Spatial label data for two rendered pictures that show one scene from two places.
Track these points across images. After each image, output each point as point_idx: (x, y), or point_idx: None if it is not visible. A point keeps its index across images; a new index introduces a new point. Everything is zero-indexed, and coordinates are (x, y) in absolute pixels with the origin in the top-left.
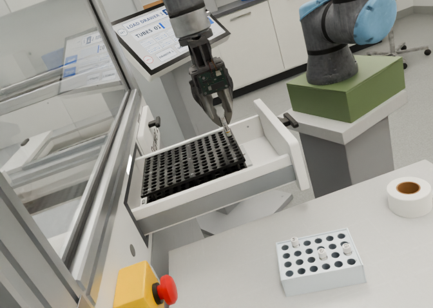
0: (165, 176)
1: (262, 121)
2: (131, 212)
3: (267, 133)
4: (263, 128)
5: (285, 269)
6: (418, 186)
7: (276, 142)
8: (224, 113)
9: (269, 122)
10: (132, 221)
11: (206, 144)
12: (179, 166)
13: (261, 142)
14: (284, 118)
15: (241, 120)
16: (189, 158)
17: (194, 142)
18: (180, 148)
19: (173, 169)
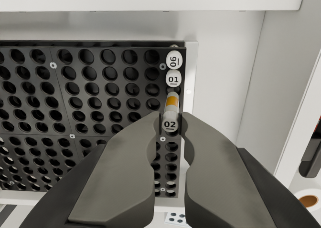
0: (32, 166)
1: (284, 47)
2: (5, 209)
3: (266, 60)
4: (275, 14)
5: (169, 217)
6: (315, 202)
7: (251, 149)
8: (182, 124)
9: (272, 151)
10: (14, 212)
11: (109, 97)
12: (53, 149)
13: (243, 40)
14: (314, 144)
15: None
16: (70, 133)
17: (73, 62)
18: (30, 65)
19: (42, 153)
